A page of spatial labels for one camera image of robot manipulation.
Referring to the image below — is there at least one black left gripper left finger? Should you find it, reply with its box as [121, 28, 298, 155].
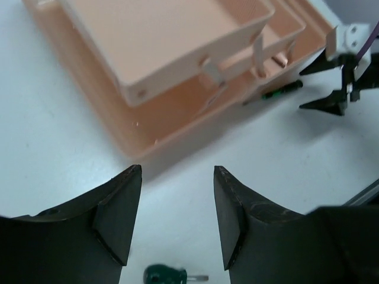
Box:
[1, 164, 142, 283]

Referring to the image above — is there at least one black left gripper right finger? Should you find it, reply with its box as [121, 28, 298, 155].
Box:
[213, 166, 378, 283]

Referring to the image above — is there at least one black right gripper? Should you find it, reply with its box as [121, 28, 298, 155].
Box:
[299, 49, 378, 116]

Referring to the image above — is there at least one green black precision screwdriver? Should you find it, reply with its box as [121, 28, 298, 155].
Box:
[242, 79, 303, 106]

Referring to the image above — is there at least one pink plastic toolbox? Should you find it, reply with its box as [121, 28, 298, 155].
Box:
[24, 1, 332, 159]

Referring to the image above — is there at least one stubby green screwdriver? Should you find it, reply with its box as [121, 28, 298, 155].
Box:
[143, 264, 209, 284]

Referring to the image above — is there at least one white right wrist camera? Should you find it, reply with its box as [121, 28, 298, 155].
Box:
[325, 23, 371, 61]

